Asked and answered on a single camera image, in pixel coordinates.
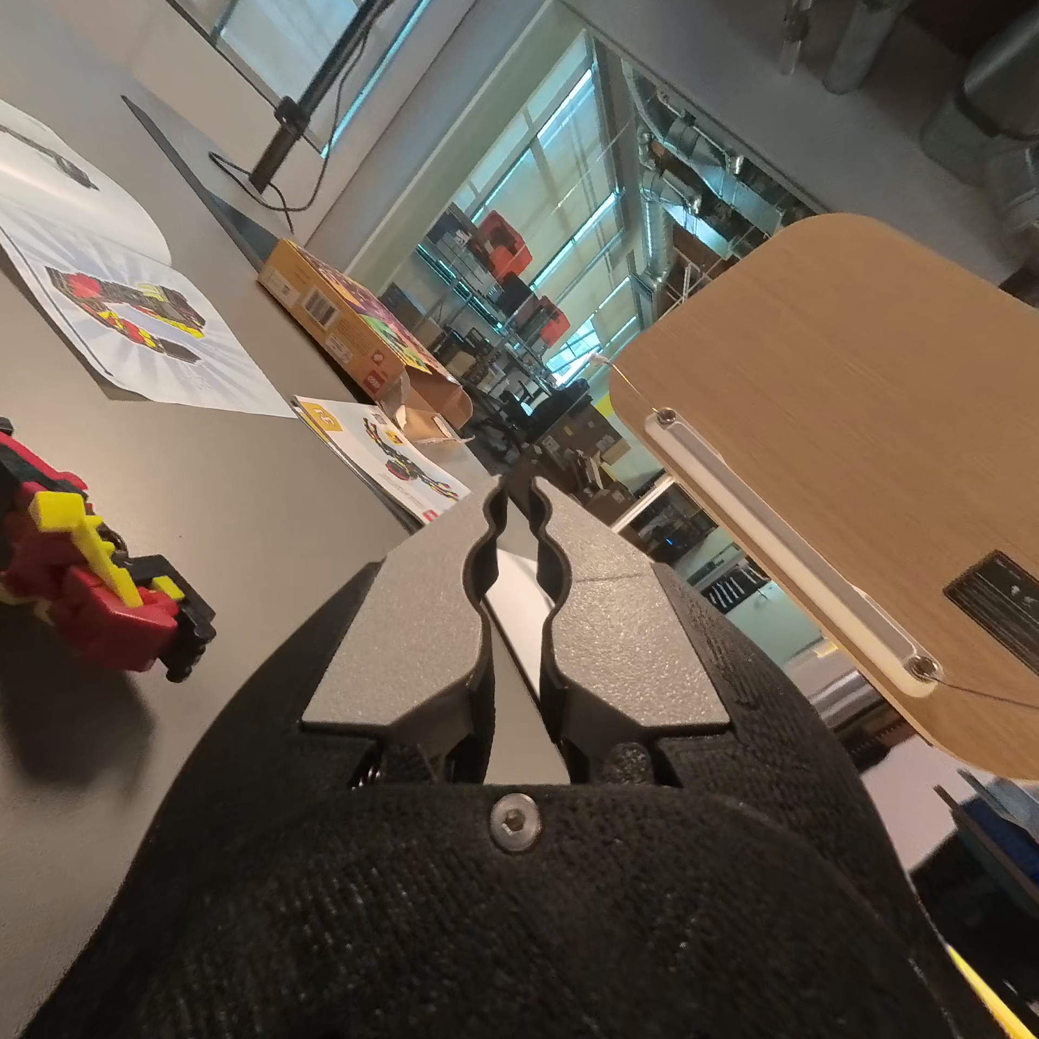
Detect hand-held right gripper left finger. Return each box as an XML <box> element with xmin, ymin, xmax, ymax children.
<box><xmin>300</xmin><ymin>475</ymin><xmax>510</xmax><ymax>784</ymax></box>

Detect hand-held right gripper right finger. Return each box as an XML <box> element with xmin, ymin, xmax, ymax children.
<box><xmin>529</xmin><ymin>476</ymin><xmax>730</xmax><ymax>784</ymax></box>

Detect red yellow lego figure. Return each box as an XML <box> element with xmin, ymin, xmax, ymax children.
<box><xmin>0</xmin><ymin>418</ymin><xmax>218</xmax><ymax>683</ymax></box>

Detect colourful cover booklet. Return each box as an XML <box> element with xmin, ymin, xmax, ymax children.
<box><xmin>292</xmin><ymin>395</ymin><xmax>474</xmax><ymax>529</ymax></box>

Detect black office chair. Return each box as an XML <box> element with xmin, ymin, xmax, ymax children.
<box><xmin>479</xmin><ymin>382</ymin><xmax>589</xmax><ymax>464</ymax></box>

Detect wooden head desk lamp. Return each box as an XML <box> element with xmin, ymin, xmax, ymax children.
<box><xmin>484</xmin><ymin>213</ymin><xmax>1039</xmax><ymax>782</ymax></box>

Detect orange cardboard box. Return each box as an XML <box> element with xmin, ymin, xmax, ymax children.
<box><xmin>258</xmin><ymin>238</ymin><xmax>474</xmax><ymax>446</ymax></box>

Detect red storage crate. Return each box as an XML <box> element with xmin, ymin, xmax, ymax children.
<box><xmin>528</xmin><ymin>296</ymin><xmax>573</xmax><ymax>344</ymax></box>
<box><xmin>477</xmin><ymin>211</ymin><xmax>534</xmax><ymax>277</ymax></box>

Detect open instruction booklet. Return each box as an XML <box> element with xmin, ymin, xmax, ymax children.
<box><xmin>0</xmin><ymin>97</ymin><xmax>297</xmax><ymax>419</ymax></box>

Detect yellow plastic bin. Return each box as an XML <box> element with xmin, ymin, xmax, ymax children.
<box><xmin>945</xmin><ymin>945</ymin><xmax>1039</xmax><ymax>1039</ymax></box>

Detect large grid window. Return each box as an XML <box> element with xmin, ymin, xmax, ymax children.
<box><xmin>166</xmin><ymin>0</ymin><xmax>431</xmax><ymax>157</ymax></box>

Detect metal wire shelf rack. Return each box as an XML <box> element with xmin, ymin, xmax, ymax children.
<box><xmin>382</xmin><ymin>207</ymin><xmax>577</xmax><ymax>391</ymax></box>

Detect silver spiral ventilation duct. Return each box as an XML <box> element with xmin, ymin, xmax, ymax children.
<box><xmin>625</xmin><ymin>65</ymin><xmax>797</xmax><ymax>293</ymax></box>

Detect black cable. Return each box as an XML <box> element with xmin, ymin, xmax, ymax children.
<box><xmin>209</xmin><ymin>0</ymin><xmax>383</xmax><ymax>232</ymax></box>

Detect dark grey stand base plate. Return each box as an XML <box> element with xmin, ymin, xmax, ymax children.
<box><xmin>122</xmin><ymin>96</ymin><xmax>281</xmax><ymax>269</ymax></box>

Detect black camera boom pole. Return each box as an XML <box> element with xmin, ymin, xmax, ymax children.
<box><xmin>247</xmin><ymin>0</ymin><xmax>394</xmax><ymax>193</ymax></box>

